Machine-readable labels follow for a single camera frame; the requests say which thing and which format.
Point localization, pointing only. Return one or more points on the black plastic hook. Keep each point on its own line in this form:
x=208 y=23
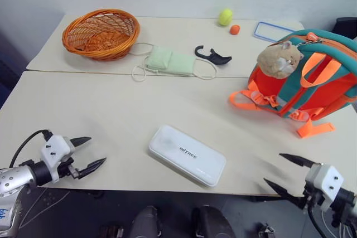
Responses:
x=219 y=59

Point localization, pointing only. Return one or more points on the white rectangular case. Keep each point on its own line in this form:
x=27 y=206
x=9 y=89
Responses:
x=187 y=154

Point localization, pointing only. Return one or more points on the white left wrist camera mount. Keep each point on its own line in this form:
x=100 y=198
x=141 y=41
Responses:
x=54 y=148

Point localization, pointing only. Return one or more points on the clear lid with blue rim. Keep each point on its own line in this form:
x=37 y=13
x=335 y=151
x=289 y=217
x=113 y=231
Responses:
x=267 y=30

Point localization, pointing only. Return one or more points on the dark rounded shape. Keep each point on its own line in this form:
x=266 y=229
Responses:
x=145 y=222

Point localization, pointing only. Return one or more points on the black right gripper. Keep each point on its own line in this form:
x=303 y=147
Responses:
x=311 y=196

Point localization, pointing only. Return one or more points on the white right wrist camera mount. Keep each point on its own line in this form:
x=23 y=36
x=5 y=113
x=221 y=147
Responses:
x=329 y=182

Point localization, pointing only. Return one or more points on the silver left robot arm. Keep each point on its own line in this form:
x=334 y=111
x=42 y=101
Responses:
x=11 y=178

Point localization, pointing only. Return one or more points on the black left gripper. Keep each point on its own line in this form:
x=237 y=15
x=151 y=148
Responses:
x=65 y=169

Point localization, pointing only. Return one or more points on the orange and teal backpack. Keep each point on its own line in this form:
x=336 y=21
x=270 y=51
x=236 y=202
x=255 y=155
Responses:
x=329 y=93

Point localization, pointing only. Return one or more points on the small orange ball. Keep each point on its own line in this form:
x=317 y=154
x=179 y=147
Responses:
x=235 y=29

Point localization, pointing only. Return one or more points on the orange wicker basket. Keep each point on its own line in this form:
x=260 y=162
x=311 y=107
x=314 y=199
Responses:
x=100 y=45

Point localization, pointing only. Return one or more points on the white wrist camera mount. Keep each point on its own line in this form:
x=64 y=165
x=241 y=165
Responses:
x=54 y=148
x=329 y=182

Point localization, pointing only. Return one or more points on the brown hamster plush toy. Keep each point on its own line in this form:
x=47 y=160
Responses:
x=276 y=59

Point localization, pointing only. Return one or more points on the yellow-green tennis ball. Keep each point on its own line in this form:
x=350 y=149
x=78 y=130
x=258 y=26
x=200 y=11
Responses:
x=225 y=17

